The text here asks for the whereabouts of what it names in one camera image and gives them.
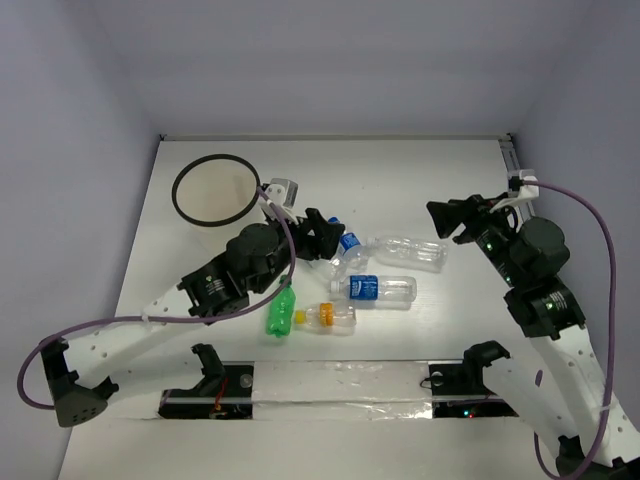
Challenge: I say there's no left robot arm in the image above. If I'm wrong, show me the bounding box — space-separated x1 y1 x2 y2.
39 208 345 428

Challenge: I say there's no aluminium side rail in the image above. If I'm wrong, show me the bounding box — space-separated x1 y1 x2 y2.
499 132 534 221

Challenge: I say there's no small blue cap bottle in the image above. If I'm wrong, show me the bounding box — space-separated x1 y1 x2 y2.
320 225 369 280

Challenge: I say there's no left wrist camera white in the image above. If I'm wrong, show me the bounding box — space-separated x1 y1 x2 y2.
262 178 298 214

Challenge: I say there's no purple cable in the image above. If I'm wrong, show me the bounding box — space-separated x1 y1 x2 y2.
17 185 297 412
524 180 617 480

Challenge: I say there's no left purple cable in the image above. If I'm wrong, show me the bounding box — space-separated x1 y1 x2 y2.
17 185 297 412

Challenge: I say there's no silver taped front bar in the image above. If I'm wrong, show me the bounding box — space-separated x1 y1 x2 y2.
252 361 432 421

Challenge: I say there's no blue label clear bottle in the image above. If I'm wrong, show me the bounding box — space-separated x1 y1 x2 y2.
329 274 418 310

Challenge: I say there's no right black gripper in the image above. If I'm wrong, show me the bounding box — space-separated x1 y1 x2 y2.
424 190 523 286

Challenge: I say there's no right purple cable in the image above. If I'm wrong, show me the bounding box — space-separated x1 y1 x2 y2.
524 180 617 480

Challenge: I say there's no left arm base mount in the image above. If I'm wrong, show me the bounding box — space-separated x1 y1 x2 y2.
158 343 255 420

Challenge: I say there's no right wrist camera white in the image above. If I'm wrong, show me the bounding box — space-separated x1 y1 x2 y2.
501 170 539 207

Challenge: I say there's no large clear plastic bottle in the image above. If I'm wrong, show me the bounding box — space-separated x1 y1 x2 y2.
365 235 448 273

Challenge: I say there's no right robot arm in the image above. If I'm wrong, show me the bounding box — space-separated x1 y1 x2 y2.
423 194 639 479

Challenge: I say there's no green plastic bottle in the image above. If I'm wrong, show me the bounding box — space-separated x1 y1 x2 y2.
266 275 296 338

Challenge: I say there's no yellow cap orange label bottle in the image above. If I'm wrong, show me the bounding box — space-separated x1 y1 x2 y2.
293 301 357 336

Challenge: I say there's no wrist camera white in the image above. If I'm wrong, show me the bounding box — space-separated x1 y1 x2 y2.
262 178 298 214
501 170 539 207

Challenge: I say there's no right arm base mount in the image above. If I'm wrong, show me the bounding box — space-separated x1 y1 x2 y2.
420 340 517 419

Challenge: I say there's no white bin with black rim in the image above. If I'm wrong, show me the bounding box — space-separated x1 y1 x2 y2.
171 154 264 255

